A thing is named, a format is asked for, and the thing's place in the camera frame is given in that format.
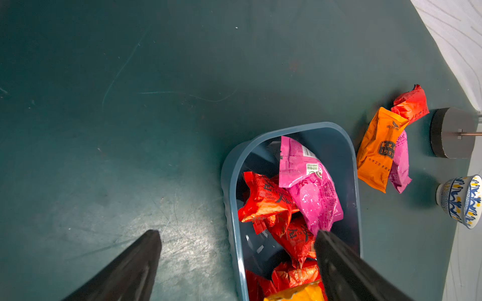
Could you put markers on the small magenta tea bag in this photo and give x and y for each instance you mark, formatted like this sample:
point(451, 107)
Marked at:
point(399, 173)

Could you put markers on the blue plastic storage box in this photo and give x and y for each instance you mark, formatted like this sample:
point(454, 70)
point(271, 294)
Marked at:
point(260, 254)

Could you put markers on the blue yellow patterned bowl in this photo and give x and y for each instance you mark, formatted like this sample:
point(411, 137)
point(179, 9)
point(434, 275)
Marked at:
point(460, 198)

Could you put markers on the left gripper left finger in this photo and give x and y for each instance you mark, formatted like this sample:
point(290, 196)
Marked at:
point(130, 276)

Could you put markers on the green table mat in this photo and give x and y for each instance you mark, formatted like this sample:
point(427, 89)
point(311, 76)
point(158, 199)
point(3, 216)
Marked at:
point(116, 117)

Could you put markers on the metal scroll hook stand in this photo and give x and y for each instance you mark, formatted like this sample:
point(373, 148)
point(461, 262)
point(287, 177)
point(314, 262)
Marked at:
point(453, 133)

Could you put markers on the large magenta tea bag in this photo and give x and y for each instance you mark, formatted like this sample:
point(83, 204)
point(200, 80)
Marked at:
point(310, 185)

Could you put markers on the red tea bag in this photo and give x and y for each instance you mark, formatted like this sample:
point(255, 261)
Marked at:
point(268, 207)
point(259, 287)
point(286, 275)
point(297, 240)
point(411, 105)

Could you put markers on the yellow tea bag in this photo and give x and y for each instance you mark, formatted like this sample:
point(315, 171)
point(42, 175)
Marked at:
point(309, 292)

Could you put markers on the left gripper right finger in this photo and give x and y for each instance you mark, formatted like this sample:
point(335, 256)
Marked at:
point(346, 276)

